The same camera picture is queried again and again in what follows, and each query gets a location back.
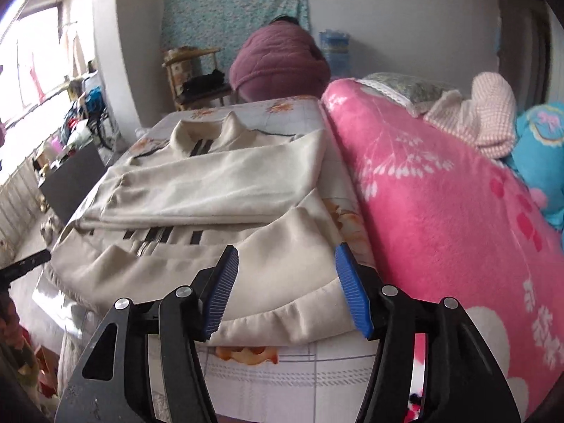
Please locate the hanging beige coat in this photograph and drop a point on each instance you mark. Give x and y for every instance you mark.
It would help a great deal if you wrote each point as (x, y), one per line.
(79, 53)

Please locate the stack of patterned cardboard boxes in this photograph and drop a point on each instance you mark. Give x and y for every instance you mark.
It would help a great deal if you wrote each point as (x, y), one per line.
(180, 72)

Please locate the blue patterned blanket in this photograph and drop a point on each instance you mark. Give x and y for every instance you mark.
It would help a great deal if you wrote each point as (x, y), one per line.
(542, 141)

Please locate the wooden chair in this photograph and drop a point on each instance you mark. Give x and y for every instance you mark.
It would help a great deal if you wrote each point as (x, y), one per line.
(189, 53)

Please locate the cream jacket with black trim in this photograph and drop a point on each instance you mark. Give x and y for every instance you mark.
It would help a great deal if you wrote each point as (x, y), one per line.
(198, 198)

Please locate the window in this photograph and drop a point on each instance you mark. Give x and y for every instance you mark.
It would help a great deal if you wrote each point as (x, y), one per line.
(31, 53)

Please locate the dark wooden door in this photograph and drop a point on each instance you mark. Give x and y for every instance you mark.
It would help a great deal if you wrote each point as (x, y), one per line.
(520, 31)

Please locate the black clothing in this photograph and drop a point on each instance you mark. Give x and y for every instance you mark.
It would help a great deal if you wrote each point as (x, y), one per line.
(202, 83)

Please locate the pink checked cloth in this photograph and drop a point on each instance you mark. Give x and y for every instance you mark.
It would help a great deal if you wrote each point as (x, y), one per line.
(493, 105)

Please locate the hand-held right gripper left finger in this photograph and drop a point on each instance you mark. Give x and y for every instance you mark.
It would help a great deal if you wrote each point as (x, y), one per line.
(220, 293)

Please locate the teal floral wall cloth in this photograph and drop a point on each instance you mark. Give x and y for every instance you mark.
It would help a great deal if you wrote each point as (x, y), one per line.
(229, 9)

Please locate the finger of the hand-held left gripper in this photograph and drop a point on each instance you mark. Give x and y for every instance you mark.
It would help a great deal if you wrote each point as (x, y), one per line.
(26, 265)

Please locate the dark grey cabinet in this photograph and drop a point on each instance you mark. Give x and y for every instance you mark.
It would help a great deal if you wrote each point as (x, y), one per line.
(70, 185)

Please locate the wheelchair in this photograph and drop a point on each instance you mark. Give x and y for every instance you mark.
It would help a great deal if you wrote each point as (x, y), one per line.
(103, 123)

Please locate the blue water bottle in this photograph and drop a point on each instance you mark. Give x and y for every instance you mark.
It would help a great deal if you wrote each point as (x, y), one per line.
(337, 53)

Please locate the lace-trimmed pillow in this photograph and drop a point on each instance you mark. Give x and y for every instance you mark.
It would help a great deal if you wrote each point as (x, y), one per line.
(409, 90)

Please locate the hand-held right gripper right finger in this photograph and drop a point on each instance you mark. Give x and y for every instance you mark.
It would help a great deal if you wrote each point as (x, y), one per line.
(352, 293)

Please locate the pink floral blanket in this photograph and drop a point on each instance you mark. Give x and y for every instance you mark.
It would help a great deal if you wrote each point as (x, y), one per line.
(440, 211)

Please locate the hanging pink garment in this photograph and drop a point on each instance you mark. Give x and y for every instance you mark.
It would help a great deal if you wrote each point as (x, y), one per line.
(37, 77)

